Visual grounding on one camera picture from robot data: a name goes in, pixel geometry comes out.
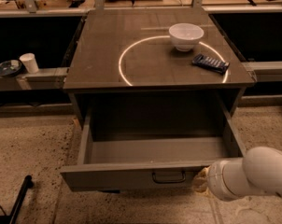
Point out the dark blue snack packet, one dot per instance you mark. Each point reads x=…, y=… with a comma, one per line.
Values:
x=210, y=63

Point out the dark grey drawer cabinet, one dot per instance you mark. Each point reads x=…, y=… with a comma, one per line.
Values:
x=130, y=50

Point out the white ceramic bowl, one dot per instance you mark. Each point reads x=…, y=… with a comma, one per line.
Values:
x=185, y=36

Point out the grey top drawer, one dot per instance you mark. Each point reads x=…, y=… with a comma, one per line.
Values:
x=123, y=149

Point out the black stand leg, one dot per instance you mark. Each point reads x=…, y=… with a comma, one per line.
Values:
x=11, y=218

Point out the white paper cup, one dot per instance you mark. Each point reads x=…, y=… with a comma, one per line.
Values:
x=29, y=61

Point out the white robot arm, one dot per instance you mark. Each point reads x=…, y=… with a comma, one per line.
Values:
x=258, y=173

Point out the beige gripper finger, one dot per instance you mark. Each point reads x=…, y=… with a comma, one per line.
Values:
x=199, y=182

